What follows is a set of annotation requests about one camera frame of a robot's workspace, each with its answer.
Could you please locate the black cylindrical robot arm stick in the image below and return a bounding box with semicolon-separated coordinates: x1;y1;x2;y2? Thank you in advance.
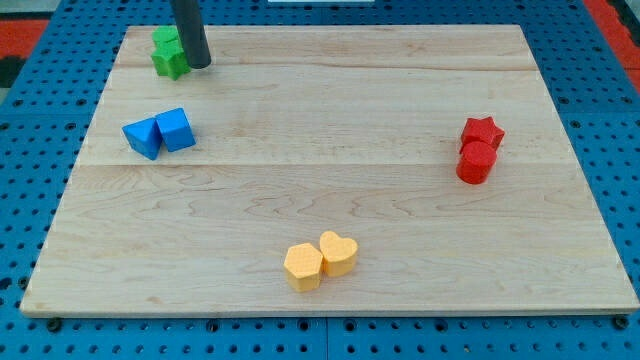
169;0;212;69

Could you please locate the light wooden board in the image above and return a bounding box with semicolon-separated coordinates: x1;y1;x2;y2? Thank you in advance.
21;25;639;318

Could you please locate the yellow heart block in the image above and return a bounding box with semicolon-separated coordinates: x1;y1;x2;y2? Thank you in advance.
319;231;359;277

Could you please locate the yellow hexagon block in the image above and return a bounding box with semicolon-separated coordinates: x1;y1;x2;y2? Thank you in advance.
283;243;323;292

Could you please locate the blue cube block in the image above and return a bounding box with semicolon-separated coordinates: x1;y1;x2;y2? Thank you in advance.
155;108;196;152

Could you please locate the red cylinder block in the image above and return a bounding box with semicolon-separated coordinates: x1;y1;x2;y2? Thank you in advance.
456;141;497;185

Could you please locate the red star block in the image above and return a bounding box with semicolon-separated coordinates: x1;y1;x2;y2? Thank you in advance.
459;116;505;152

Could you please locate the blue triangle block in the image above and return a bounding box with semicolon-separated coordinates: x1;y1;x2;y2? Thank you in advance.
122;118;162;160

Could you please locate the green star block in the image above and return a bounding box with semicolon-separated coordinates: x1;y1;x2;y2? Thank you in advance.
151;40;191;80

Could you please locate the green round block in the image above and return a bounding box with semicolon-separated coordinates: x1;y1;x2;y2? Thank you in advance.
152;25;179;48

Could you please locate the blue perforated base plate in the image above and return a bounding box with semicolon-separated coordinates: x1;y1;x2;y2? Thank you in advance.
1;1;639;359

